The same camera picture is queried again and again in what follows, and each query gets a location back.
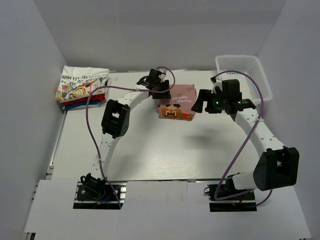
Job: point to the blue folded t-shirt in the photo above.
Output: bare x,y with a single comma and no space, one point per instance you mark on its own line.
81,105

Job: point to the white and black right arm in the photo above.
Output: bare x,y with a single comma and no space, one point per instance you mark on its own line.
277,166

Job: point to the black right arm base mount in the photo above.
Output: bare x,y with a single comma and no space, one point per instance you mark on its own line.
242,203

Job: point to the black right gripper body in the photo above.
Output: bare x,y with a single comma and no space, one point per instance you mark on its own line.
215,103

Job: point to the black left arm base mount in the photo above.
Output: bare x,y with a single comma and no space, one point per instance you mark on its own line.
96,194

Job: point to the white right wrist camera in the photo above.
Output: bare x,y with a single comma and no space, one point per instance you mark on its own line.
217,85

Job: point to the pink pixel-print t-shirt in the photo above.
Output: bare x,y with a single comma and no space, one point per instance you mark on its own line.
183,97

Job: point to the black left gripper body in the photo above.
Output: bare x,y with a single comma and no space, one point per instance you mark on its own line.
161,86

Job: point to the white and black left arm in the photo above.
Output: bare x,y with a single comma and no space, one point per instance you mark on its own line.
116,117

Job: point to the white cartoon-print folded t-shirt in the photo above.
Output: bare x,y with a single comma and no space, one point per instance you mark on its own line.
79,82

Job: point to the white plastic mesh basket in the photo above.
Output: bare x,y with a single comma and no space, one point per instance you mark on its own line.
248,70

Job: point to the red folded t-shirt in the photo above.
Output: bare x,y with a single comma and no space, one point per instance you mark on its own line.
98,97

